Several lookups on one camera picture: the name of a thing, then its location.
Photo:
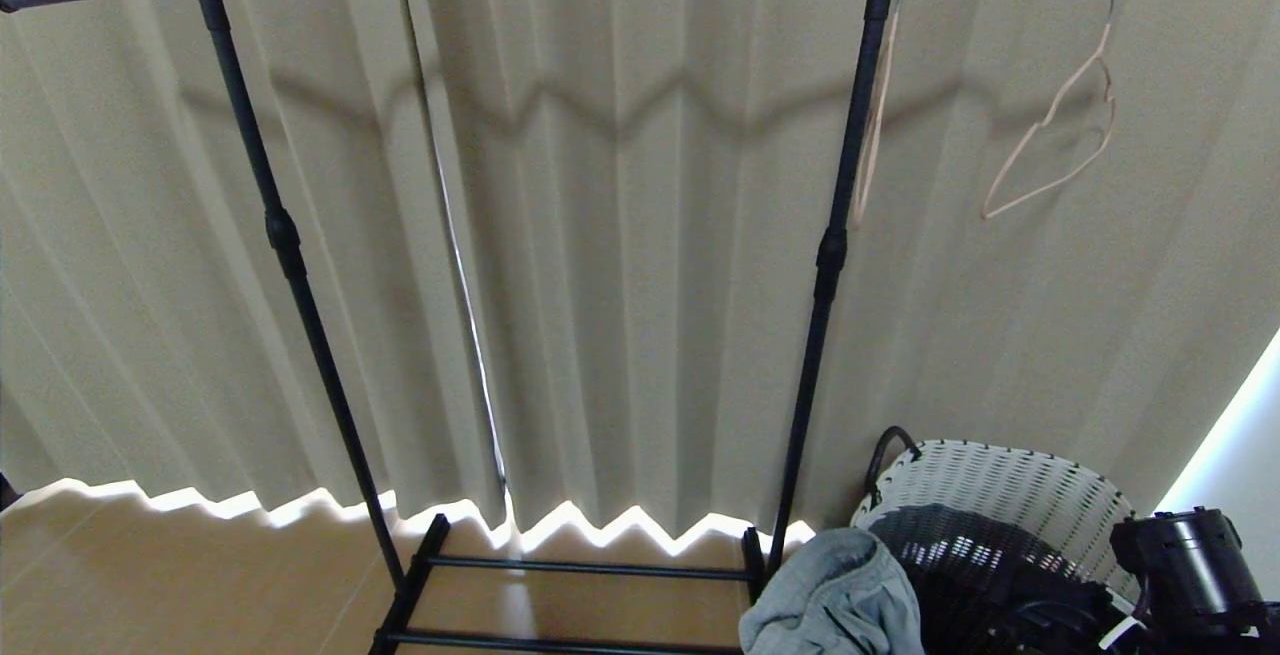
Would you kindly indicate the white laundry basket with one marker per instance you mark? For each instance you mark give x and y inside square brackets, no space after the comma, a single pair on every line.
[1000,485]

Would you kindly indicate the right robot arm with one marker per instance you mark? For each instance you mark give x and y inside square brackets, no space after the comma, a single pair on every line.
[1190,565]

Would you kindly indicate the pale grey shorts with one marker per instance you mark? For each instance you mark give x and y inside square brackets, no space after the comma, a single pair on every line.
[830,595]

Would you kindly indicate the pink clothes hanger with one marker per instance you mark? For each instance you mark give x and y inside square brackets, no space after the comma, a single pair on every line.
[1047,119]
[876,125]

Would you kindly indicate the beige curtain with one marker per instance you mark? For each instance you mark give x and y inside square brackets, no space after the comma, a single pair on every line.
[650,235]

